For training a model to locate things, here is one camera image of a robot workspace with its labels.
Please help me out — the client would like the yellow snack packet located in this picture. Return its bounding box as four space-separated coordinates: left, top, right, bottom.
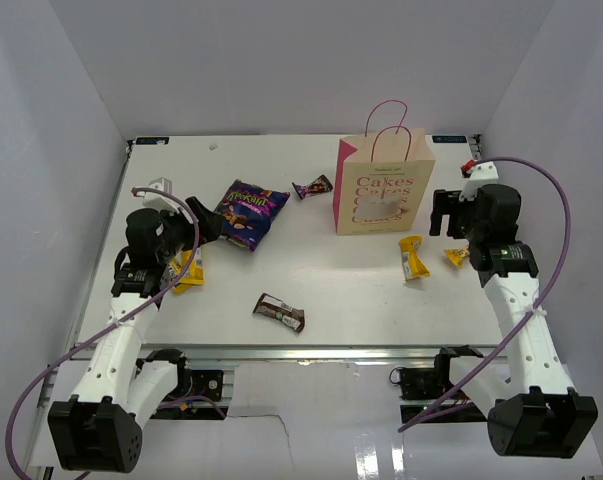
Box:
399 236 430 281

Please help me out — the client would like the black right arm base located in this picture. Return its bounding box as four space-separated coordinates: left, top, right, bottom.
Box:
389 367 486 423

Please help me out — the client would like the blue label corner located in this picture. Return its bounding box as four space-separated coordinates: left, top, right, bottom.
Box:
432 135 467 144
134 136 170 145

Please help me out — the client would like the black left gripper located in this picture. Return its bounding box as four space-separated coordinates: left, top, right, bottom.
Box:
156 197 225 264

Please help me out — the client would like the yellow M&M packet right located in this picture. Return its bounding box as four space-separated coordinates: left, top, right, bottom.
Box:
444 247 470 269

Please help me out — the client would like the brown chocolate bar wrapper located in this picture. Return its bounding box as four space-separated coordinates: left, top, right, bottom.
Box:
253 293 305 333

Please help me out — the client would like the purple snack bag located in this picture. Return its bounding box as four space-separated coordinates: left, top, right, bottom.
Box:
214 179 290 252

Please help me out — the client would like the blue label left corner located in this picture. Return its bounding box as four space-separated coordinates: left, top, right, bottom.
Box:
134 136 170 145

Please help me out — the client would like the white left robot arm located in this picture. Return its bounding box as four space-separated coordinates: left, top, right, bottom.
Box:
47 190 223 473

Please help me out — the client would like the blue label right corner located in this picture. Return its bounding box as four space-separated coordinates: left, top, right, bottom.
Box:
432 135 467 144

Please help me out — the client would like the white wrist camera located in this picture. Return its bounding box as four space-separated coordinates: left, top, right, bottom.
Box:
132 177 179 213
459 160 499 202

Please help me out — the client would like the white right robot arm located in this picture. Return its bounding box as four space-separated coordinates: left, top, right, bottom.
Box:
430 184 598 459

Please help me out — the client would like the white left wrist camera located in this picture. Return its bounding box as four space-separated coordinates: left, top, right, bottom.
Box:
132 177 179 213

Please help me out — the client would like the small brown candy packet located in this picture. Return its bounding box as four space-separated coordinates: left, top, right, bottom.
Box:
292 175 333 200

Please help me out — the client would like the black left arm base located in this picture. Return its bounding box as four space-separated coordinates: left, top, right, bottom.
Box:
152 369 228 421

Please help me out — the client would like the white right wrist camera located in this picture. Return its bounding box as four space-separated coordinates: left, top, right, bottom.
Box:
459 160 499 202

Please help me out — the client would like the paper bag with pink handles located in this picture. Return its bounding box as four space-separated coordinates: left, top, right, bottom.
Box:
332 100 436 236

